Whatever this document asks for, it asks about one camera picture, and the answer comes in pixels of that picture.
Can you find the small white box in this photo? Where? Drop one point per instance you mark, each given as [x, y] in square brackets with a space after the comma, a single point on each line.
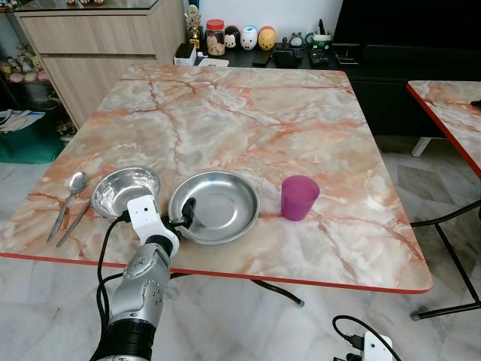
[186, 54]

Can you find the small steel bowl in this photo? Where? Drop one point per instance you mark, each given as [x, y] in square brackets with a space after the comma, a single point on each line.
[124, 188]

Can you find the green storage bin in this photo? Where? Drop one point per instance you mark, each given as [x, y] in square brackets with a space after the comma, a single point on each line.
[30, 143]

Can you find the white blue egg toy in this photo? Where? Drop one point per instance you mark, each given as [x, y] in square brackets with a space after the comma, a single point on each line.
[249, 38]

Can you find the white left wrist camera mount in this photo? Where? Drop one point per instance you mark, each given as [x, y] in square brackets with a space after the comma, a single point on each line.
[144, 216]

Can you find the small grey figure toy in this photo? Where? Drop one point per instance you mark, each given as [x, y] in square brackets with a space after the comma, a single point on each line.
[297, 40]

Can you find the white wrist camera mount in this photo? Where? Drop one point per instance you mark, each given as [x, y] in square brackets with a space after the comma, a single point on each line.
[144, 216]
[377, 347]

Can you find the gold trophy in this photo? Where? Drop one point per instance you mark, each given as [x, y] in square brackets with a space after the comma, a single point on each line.
[194, 26]

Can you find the black television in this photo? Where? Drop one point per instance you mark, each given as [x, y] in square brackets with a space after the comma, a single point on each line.
[406, 21]

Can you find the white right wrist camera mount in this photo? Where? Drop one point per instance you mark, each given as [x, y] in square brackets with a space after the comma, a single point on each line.
[377, 347]

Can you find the light wooden cabinet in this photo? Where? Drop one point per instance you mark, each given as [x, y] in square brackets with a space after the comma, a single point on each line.
[105, 53]

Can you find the red lidded glass jar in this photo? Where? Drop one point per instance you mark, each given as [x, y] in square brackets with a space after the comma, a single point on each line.
[216, 41]

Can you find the purple plastic cup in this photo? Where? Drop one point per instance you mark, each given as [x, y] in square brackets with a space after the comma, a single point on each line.
[300, 199]

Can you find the yellow orange egg toy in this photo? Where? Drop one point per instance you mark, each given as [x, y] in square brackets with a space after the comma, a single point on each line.
[267, 39]

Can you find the black metal table leg frame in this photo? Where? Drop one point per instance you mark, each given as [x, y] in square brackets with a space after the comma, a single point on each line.
[455, 259]
[282, 292]

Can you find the black white egg toy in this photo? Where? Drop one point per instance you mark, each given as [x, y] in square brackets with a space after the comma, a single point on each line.
[233, 39]

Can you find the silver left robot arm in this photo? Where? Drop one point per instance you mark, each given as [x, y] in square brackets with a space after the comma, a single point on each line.
[139, 289]

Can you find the black remote control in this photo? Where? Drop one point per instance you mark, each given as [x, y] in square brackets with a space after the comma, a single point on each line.
[321, 56]

